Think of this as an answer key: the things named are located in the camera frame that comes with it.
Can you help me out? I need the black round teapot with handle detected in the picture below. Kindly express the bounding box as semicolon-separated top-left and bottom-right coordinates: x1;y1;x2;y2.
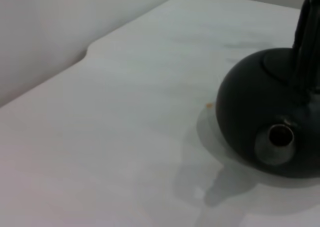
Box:
215;0;320;179

